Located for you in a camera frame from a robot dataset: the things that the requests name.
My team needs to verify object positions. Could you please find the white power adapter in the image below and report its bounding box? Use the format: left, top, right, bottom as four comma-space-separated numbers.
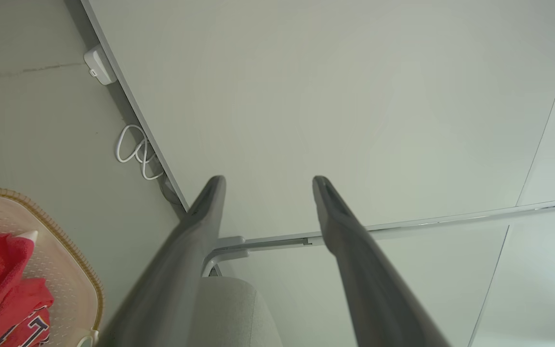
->
83, 44, 118, 86

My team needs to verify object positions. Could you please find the red jersey with lettering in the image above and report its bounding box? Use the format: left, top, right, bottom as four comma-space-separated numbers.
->
0, 279, 55, 347

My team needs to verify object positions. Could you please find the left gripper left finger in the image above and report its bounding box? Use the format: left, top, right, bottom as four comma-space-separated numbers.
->
95, 175, 226, 347

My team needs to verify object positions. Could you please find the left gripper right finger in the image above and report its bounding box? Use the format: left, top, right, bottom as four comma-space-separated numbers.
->
312, 175, 452, 347

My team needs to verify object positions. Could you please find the white metal frame rail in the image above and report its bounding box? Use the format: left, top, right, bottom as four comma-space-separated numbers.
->
201, 197, 555, 278

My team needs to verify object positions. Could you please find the white coiled cable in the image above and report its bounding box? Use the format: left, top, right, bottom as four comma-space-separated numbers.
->
116, 124, 165, 181

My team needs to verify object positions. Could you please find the beige plastic laundry basket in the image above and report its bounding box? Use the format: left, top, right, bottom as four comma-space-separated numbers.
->
0, 187, 105, 347

